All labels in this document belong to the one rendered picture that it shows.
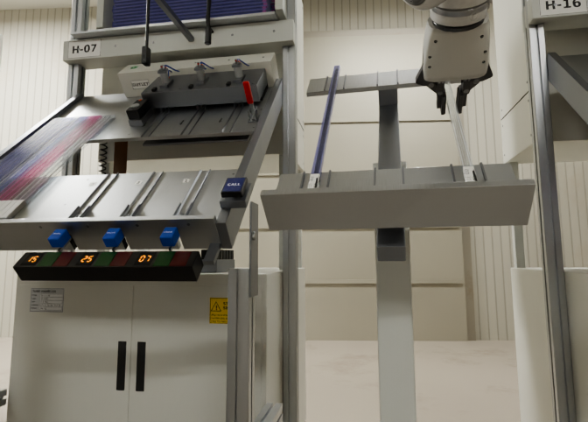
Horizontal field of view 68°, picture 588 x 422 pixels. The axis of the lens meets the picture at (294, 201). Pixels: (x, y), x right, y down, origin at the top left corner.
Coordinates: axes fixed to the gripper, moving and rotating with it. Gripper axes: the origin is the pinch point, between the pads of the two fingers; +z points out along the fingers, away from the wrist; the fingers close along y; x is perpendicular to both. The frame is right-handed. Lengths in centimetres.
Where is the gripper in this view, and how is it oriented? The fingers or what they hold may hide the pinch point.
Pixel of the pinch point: (451, 100)
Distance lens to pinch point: 84.6
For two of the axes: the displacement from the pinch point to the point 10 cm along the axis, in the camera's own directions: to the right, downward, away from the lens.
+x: -1.3, 7.5, -6.5
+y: -9.7, 0.3, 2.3
